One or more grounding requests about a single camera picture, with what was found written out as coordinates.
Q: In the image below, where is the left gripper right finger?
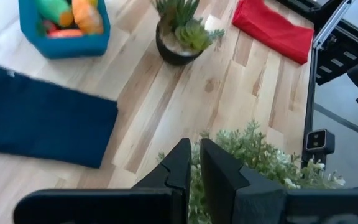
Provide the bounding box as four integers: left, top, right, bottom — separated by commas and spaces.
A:
200, 138, 358, 224

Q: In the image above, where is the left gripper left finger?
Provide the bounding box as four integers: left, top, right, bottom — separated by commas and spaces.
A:
13, 138, 193, 224

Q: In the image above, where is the orange toy carrot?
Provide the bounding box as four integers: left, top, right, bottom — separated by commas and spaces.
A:
47, 28, 84, 39

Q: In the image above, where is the orange toy fruit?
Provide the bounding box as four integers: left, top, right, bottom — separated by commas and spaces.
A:
71, 0, 104, 35

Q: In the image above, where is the green toy corn cob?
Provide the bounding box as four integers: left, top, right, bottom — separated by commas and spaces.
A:
35, 0, 75, 27

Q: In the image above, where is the blue plastic tupperware container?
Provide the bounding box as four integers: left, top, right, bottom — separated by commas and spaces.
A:
18, 0, 111, 60

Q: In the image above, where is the bushy green potted plant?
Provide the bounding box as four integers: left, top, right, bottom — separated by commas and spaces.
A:
156, 120, 346, 224

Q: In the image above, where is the navy blue folded cloth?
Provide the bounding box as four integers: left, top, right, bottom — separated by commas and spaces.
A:
0, 59, 119, 169

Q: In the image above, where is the red folded cloth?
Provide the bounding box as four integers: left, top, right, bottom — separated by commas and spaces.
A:
231, 0, 315, 65

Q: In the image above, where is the succulent plant in black pot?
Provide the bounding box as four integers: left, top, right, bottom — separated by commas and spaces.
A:
150, 0, 226, 67

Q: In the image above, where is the small black table-level camera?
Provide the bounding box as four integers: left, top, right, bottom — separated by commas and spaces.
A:
304, 128, 336, 156

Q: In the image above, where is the black aluminium table frame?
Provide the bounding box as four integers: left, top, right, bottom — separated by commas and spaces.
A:
277, 0, 358, 184

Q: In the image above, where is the silver metal bracket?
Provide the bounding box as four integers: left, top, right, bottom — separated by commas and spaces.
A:
312, 0, 354, 49

